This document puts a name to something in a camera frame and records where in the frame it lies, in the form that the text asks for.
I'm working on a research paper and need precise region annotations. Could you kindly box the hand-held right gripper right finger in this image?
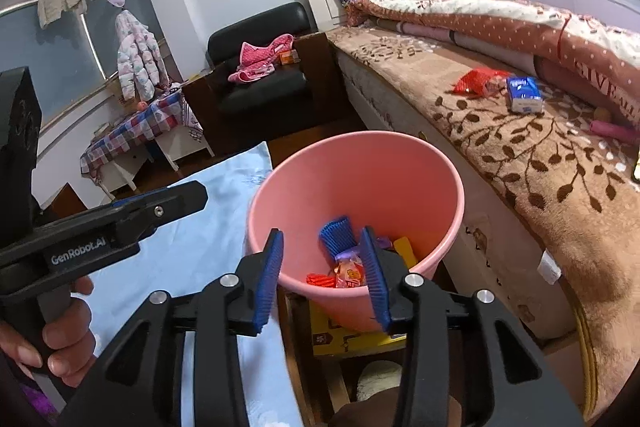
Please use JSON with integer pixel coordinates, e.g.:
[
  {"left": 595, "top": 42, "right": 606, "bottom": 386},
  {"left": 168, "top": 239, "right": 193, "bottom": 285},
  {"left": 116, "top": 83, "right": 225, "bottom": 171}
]
[{"left": 359, "top": 227, "right": 583, "bottom": 427}]

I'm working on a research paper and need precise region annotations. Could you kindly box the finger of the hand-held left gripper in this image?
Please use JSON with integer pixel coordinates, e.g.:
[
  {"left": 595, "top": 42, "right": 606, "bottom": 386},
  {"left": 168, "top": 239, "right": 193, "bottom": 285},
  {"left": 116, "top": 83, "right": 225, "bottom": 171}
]
[{"left": 107, "top": 181, "right": 208, "bottom": 243}]

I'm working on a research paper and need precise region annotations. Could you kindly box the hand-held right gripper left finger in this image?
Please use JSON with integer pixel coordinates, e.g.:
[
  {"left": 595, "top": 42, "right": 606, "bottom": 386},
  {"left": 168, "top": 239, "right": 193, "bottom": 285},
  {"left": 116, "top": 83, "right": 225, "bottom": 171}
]
[{"left": 60, "top": 228, "right": 285, "bottom": 427}]

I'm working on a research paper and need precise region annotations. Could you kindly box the red snack packet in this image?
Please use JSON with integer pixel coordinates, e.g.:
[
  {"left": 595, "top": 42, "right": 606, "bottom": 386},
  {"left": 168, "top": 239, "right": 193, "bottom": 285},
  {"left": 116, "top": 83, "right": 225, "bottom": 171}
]
[{"left": 334, "top": 252, "right": 366, "bottom": 289}]

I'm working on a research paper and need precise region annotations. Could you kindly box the yellow packet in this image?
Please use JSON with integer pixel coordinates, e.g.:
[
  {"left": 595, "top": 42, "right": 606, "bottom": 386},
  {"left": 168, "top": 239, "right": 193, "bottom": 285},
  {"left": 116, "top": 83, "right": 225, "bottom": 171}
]
[{"left": 392, "top": 237, "right": 418, "bottom": 270}]

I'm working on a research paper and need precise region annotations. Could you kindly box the pink plastic bin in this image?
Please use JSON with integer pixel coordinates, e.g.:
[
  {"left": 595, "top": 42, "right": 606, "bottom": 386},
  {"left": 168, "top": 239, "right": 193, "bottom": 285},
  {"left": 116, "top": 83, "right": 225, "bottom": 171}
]
[{"left": 245, "top": 131, "right": 466, "bottom": 333}]

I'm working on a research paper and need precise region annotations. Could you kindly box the person's left hand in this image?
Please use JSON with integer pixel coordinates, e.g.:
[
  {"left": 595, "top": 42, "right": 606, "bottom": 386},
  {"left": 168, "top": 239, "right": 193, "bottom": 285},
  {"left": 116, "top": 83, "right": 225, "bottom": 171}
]
[{"left": 0, "top": 277, "right": 98, "bottom": 388}]

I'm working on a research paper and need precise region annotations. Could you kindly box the light blue printed cloth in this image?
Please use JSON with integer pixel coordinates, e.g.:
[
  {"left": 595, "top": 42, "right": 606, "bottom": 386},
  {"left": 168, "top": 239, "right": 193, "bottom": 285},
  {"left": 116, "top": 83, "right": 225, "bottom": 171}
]
[{"left": 17, "top": 139, "right": 306, "bottom": 427}]

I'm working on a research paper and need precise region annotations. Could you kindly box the white desk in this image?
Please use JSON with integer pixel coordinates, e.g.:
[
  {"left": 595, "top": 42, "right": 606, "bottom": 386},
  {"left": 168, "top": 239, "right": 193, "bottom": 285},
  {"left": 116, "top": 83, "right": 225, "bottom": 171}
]
[{"left": 95, "top": 127, "right": 216, "bottom": 202}]

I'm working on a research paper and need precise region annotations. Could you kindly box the printed cardboard box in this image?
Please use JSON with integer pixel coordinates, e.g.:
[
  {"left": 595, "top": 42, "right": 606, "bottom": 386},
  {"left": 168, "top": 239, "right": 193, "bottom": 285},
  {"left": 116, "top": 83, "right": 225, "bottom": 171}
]
[{"left": 310, "top": 302, "right": 408, "bottom": 358}]

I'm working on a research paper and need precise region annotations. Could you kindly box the plaid-covered side table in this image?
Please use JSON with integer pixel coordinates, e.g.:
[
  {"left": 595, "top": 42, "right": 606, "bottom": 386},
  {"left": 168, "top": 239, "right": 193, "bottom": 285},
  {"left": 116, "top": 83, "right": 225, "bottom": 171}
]
[{"left": 80, "top": 87, "right": 203, "bottom": 180}]

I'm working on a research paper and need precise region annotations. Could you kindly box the dark wooden side cabinet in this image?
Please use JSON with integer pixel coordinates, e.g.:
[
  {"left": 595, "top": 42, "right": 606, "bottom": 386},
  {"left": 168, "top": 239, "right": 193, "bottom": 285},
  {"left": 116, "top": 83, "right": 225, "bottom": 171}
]
[
  {"left": 295, "top": 32, "right": 368, "bottom": 132},
  {"left": 181, "top": 72, "right": 226, "bottom": 158}
]

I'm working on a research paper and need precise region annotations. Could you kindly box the large dark window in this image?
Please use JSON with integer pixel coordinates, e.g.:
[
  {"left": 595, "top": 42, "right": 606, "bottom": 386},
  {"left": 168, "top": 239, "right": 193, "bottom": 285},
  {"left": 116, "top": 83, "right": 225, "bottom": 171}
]
[{"left": 0, "top": 0, "right": 166, "bottom": 132}]

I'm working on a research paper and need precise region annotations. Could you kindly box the white fluffy item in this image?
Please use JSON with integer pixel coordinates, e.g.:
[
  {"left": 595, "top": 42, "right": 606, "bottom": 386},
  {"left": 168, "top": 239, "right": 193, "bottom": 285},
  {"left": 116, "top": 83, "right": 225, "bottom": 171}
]
[{"left": 357, "top": 359, "right": 403, "bottom": 403}]

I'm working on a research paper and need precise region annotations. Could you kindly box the black leather armchair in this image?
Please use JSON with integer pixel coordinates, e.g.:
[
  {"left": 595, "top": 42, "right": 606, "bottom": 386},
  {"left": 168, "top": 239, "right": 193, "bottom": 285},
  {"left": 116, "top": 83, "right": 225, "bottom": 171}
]
[{"left": 207, "top": 2, "right": 313, "bottom": 132}]

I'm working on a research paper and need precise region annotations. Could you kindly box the floral padded jacket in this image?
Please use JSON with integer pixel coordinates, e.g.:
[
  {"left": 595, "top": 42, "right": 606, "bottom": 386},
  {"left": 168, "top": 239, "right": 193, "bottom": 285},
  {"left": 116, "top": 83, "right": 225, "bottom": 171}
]
[{"left": 115, "top": 9, "right": 171, "bottom": 102}]

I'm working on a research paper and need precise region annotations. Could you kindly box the pink dotted clothing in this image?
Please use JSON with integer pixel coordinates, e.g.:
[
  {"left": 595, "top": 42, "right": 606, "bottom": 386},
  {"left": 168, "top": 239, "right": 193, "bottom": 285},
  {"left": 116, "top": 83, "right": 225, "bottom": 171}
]
[{"left": 227, "top": 33, "right": 296, "bottom": 85}]

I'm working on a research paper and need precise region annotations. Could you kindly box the white bed base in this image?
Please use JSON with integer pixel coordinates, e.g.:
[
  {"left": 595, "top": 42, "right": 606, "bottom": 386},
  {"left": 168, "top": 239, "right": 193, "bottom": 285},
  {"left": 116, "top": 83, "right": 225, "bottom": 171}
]
[{"left": 337, "top": 57, "right": 576, "bottom": 348}]

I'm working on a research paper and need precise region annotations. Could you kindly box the bed with brown floral blanket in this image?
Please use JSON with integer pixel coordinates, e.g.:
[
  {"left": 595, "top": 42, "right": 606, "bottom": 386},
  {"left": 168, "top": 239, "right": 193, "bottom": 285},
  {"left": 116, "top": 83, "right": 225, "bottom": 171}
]
[{"left": 327, "top": 24, "right": 640, "bottom": 423}]

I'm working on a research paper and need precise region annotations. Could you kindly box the blue tissue pack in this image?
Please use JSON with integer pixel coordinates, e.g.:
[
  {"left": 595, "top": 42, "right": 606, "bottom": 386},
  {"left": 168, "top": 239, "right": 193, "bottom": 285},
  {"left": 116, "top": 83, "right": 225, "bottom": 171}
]
[{"left": 506, "top": 76, "right": 545, "bottom": 115}]

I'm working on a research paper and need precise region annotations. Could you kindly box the pink dotted quilt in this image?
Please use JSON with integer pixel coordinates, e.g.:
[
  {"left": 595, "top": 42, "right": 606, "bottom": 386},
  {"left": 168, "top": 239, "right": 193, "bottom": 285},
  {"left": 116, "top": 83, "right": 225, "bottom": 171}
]
[{"left": 357, "top": 0, "right": 640, "bottom": 128}]

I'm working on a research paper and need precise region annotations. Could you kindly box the pink tube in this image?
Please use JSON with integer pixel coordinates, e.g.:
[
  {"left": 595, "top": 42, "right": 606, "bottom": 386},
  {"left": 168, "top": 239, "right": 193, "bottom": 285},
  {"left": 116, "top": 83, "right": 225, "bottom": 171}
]
[{"left": 590, "top": 119, "right": 635, "bottom": 138}]

